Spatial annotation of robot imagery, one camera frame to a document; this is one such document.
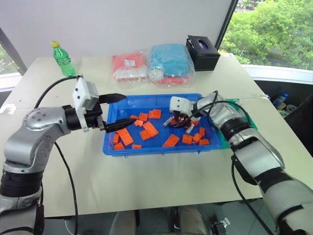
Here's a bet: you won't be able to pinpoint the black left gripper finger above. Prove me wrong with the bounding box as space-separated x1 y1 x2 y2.
103 118 135 134
98 93 128 105

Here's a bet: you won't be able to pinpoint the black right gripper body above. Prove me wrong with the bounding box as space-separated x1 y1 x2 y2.
172 111 191 123

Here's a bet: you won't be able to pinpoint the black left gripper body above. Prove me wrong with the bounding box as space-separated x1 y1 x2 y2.
85 96 107 131

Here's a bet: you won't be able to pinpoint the blue plastic bin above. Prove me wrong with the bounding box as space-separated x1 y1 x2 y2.
102 93 222 158

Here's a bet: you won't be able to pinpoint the green plastic bin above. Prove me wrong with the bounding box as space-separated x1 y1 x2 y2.
209 97 259 150

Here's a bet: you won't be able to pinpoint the dark waste bin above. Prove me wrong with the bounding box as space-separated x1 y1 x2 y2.
283 94 313 158

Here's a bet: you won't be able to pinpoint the long orange toy brick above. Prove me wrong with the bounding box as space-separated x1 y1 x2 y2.
116 127 134 146
142 121 159 138
162 134 180 148

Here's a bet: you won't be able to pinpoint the red items in plastic bag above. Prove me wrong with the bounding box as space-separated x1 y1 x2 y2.
111 49 149 84

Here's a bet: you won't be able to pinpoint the teal items in plastic bag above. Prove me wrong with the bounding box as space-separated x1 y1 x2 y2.
147 44 197 89

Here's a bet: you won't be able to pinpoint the green bottle with yellow cap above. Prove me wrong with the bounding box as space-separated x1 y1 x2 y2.
50 40 78 77

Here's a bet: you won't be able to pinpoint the black tissue box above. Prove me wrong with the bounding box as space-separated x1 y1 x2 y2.
185 34 221 72

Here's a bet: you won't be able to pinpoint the blue-label water bottle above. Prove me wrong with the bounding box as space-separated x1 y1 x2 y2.
272 92 290 109

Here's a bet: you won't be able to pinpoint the tan rounded shape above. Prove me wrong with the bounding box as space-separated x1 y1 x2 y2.
109 210 138 235
180 206 209 235

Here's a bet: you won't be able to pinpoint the silver metal clip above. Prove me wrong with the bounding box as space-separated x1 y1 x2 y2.
210 217 231 234

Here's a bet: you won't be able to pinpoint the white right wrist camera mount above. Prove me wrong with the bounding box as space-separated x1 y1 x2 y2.
169 96 197 115

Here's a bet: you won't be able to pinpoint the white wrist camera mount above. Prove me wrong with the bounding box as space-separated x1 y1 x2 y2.
72 76 100 133
169 96 197 115

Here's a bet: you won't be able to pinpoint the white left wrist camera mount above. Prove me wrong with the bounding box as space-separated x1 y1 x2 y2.
72 76 100 133

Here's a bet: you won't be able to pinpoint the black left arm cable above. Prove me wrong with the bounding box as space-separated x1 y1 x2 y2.
33 75 84 235

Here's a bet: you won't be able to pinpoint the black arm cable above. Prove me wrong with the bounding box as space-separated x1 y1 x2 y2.
190 90 275 235
33 75 84 235

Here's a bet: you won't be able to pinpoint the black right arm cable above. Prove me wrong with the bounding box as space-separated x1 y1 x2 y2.
190 90 275 235

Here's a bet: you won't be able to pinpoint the black board frame pole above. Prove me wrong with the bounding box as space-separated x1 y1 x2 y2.
213 0 239 51

